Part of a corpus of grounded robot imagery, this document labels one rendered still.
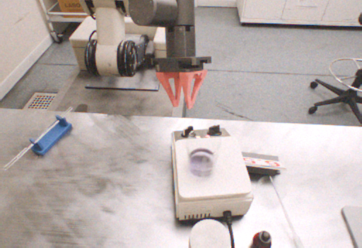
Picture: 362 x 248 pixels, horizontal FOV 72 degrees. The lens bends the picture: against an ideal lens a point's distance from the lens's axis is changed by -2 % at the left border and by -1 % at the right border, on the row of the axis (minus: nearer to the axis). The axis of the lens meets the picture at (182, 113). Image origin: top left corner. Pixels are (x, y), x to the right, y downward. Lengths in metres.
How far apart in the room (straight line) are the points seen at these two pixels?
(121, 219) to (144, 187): 0.07
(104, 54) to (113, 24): 0.13
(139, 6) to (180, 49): 0.10
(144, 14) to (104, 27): 0.77
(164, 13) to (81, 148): 0.36
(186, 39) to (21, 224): 0.45
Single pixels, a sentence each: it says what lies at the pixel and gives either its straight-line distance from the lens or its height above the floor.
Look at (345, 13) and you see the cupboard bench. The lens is 3.15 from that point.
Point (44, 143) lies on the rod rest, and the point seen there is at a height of 0.76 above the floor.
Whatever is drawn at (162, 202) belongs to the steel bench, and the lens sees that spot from 0.51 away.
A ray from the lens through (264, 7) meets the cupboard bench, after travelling 2.86.
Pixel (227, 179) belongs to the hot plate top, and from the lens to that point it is 0.43.
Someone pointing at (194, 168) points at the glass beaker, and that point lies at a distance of 0.41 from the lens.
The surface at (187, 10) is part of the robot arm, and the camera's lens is 0.48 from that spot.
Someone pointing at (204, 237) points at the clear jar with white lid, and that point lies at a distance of 0.40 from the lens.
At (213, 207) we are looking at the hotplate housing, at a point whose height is 0.80.
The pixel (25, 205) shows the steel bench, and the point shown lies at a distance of 0.59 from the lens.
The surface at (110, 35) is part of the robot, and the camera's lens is 1.18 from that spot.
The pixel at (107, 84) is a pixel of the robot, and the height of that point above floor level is 0.38.
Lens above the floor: 1.20
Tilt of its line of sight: 44 degrees down
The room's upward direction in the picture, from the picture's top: straight up
